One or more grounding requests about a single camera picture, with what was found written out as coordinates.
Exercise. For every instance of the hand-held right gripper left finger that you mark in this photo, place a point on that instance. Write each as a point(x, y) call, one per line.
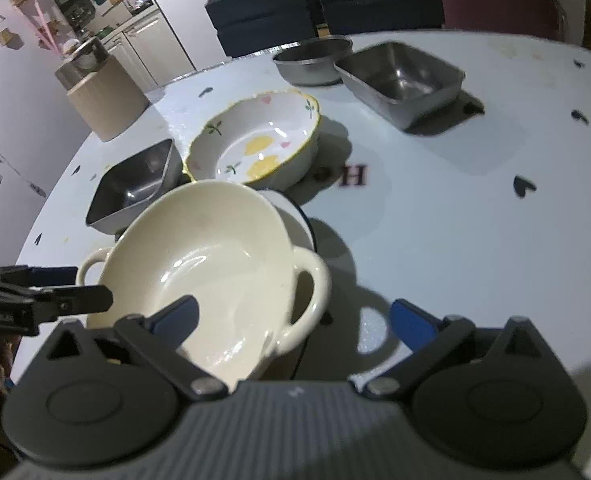
point(175, 322)

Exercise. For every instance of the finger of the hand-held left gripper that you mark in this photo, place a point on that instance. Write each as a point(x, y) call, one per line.
point(83, 300)
point(50, 276)

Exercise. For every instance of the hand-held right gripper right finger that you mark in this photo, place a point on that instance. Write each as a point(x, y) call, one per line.
point(413, 325)

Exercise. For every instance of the rectangular steel container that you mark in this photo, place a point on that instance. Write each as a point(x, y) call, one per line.
point(400, 80)
point(135, 180)

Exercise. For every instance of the white plate with dark rim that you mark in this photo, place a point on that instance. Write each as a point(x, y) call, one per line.
point(291, 217)

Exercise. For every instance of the floral yellow-rimmed bowl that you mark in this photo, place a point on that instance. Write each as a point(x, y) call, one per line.
point(255, 145)

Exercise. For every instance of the round steel bowl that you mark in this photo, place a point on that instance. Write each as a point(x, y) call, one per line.
point(305, 69)

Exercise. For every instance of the beige kettle with steel top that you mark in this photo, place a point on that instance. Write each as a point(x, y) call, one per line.
point(105, 105)

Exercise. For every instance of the white lower kitchen cabinet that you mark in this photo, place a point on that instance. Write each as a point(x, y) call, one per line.
point(150, 47)

